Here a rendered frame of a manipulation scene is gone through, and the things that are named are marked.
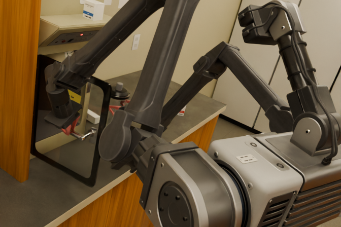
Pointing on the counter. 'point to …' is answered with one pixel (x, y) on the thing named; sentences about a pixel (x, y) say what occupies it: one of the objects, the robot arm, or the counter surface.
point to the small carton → (93, 10)
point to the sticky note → (74, 97)
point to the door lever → (81, 134)
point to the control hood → (66, 26)
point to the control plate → (73, 37)
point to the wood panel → (18, 67)
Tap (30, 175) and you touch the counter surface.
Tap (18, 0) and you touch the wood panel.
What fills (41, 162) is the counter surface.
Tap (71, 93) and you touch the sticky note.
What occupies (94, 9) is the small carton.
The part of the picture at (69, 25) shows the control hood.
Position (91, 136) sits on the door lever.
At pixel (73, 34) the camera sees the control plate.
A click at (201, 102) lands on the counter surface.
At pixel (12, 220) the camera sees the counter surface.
